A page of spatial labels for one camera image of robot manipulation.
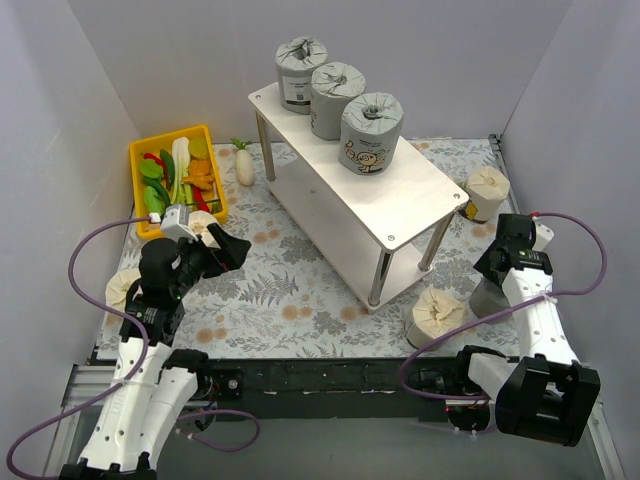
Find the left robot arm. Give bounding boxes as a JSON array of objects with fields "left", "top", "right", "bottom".
[{"left": 60, "top": 223, "right": 251, "bottom": 479}]

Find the white radish toy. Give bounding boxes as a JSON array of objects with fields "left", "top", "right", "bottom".
[{"left": 231, "top": 137, "right": 256, "bottom": 186}]

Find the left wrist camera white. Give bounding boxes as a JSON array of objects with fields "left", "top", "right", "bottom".
[{"left": 149, "top": 204, "right": 201, "bottom": 241}]

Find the grey roll with QR label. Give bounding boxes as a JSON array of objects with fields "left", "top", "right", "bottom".
[{"left": 275, "top": 36, "right": 328, "bottom": 115}]

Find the yellow plastic bin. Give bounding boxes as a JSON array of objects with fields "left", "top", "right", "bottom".
[{"left": 129, "top": 124, "right": 230, "bottom": 240}]

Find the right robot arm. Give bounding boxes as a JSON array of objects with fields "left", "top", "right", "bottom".
[{"left": 452, "top": 214, "right": 601, "bottom": 447}]

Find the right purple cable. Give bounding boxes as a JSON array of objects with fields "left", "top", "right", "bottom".
[{"left": 398, "top": 211, "right": 609, "bottom": 435}]

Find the white two-tier shelf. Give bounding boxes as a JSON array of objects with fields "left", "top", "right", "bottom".
[{"left": 248, "top": 84, "right": 468, "bottom": 311}]

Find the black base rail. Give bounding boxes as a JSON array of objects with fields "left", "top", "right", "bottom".
[{"left": 209, "top": 357, "right": 516, "bottom": 424}]

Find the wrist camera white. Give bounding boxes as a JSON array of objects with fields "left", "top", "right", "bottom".
[
  {"left": 531, "top": 213, "right": 554, "bottom": 251},
  {"left": 149, "top": 204, "right": 201, "bottom": 241}
]

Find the green pepper toy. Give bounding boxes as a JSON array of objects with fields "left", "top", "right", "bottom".
[{"left": 160, "top": 149, "right": 175, "bottom": 191}]

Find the white bok choy toy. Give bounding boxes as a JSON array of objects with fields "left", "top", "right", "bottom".
[{"left": 171, "top": 137, "right": 190, "bottom": 197}]

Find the orange ginger toy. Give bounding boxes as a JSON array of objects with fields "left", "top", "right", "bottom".
[{"left": 182, "top": 158, "right": 215, "bottom": 191}]

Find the aluminium frame rail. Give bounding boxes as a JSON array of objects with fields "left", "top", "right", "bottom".
[{"left": 487, "top": 133, "right": 626, "bottom": 480}]

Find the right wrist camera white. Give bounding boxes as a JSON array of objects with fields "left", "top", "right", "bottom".
[{"left": 531, "top": 213, "right": 554, "bottom": 251}]

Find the yellow green fruit toy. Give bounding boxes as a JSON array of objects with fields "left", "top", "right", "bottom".
[{"left": 188, "top": 137, "right": 209, "bottom": 159}]

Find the red chili toy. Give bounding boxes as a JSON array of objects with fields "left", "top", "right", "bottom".
[{"left": 143, "top": 153, "right": 166, "bottom": 168}]

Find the green leafy vegetable toy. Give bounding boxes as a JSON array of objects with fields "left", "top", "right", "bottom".
[{"left": 143, "top": 186, "right": 166, "bottom": 216}]

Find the grey roll with cartoon label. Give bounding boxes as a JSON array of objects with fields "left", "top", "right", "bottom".
[{"left": 310, "top": 62, "right": 366, "bottom": 141}]

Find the beige roll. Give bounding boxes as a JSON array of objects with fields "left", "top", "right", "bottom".
[
  {"left": 105, "top": 268, "right": 141, "bottom": 311},
  {"left": 462, "top": 166, "right": 511, "bottom": 223},
  {"left": 188, "top": 210, "right": 220, "bottom": 249},
  {"left": 404, "top": 288, "right": 467, "bottom": 348}
]

